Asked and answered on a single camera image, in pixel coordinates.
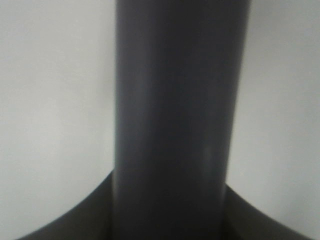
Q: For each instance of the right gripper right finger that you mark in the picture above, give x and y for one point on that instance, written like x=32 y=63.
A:
x=242 y=221

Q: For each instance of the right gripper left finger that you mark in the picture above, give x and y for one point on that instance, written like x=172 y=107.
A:
x=91 y=219

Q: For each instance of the grey brush black bristles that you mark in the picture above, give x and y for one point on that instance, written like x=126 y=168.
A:
x=177 y=71

